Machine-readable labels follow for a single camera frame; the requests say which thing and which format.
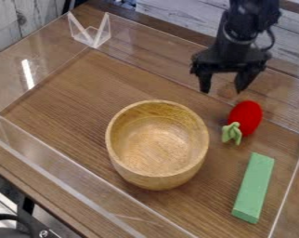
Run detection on clear acrylic tray walls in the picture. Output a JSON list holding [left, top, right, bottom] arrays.
[[0, 8, 299, 238]]

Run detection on red plush strawberry toy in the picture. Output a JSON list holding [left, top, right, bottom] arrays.
[[222, 100, 263, 145]]

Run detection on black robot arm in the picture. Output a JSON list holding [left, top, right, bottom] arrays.
[[190, 0, 282, 93]]

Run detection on wooden bowl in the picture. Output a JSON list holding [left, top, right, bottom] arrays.
[[106, 99, 210, 191]]

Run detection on black cable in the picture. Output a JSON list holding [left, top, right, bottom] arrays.
[[0, 213, 20, 223]]

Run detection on black table leg bracket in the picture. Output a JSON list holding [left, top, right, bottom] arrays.
[[17, 196, 62, 238]]

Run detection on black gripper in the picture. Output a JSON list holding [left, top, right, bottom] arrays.
[[190, 39, 272, 93]]

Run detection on green rectangular block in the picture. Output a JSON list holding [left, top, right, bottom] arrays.
[[232, 152, 275, 224]]

